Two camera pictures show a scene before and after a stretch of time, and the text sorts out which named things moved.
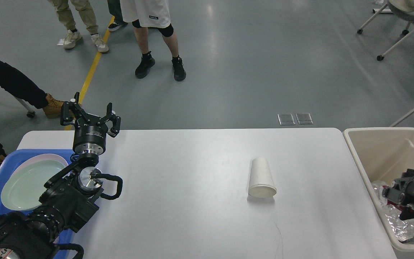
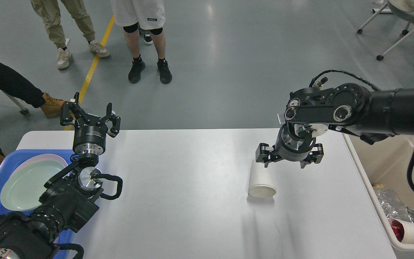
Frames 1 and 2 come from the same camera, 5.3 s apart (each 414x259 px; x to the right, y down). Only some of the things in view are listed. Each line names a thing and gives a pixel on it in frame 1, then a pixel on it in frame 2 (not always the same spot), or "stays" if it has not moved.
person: [85, 10] → [49, 11]
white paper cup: [261, 184] stays
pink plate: [40, 157] stays
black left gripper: [90, 135] stays
